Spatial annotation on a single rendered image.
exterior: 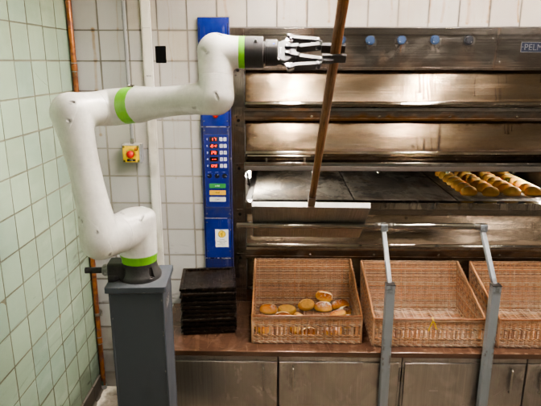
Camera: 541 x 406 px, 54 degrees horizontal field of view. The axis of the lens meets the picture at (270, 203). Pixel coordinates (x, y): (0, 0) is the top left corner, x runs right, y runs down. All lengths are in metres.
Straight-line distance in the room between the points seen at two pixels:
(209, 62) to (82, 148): 0.47
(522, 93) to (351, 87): 0.89
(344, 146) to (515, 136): 0.91
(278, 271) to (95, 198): 1.55
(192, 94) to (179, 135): 1.35
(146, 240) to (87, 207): 0.25
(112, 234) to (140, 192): 1.32
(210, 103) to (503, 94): 1.88
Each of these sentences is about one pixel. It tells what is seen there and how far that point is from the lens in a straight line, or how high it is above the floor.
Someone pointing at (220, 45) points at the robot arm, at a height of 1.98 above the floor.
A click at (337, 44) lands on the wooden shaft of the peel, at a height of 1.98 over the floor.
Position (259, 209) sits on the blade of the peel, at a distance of 2.47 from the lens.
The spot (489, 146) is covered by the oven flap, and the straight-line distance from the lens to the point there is 3.07.
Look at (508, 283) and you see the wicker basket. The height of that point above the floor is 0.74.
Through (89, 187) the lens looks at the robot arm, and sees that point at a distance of 1.72.
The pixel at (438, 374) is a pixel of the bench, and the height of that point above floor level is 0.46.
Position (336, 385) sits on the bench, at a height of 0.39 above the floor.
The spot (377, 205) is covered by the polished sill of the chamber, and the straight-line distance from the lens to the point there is 2.99.
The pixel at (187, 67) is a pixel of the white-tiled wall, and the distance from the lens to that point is 2.88.
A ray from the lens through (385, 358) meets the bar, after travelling 2.67.
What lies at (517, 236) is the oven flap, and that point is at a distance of 3.27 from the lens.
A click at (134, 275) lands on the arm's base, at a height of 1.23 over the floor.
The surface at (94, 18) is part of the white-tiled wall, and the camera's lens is 3.01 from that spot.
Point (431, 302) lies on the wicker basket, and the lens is 3.16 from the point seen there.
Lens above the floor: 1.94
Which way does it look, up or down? 15 degrees down
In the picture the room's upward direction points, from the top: straight up
